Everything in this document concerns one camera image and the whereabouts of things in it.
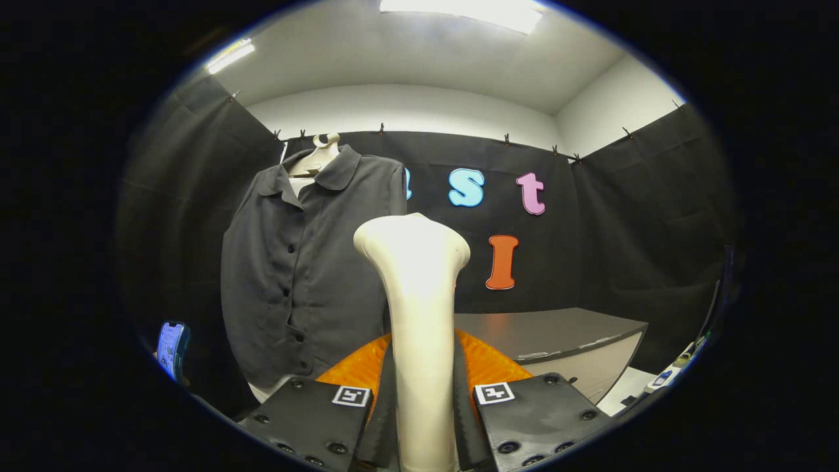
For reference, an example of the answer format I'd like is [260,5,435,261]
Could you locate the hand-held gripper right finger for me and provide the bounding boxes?
[454,328,617,472]

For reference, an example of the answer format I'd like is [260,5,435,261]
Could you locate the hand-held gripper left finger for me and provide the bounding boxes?
[237,331,397,472]

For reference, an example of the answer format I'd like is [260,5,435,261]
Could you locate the white garment steamer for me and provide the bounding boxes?
[353,212,471,472]

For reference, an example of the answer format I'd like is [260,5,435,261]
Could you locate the dark grey button shirt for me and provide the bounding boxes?
[220,144,408,389]

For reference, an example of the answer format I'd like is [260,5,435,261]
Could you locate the beige clothes hanger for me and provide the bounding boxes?
[287,133,341,179]

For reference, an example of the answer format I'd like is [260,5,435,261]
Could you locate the grey cabinet with drawers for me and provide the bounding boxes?
[454,307,650,405]

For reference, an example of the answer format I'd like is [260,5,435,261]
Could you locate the white side table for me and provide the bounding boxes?
[596,334,712,417]

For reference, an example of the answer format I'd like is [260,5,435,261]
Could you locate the smartphone with lit screen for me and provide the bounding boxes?
[156,321,191,383]

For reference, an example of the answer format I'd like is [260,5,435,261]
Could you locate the row of black cloth clips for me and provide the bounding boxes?
[229,90,682,165]

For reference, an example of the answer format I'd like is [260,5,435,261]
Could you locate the computer monitor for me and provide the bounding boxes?
[695,246,736,342]

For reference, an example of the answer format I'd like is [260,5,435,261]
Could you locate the large ceiling light panel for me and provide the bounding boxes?
[379,0,545,35]

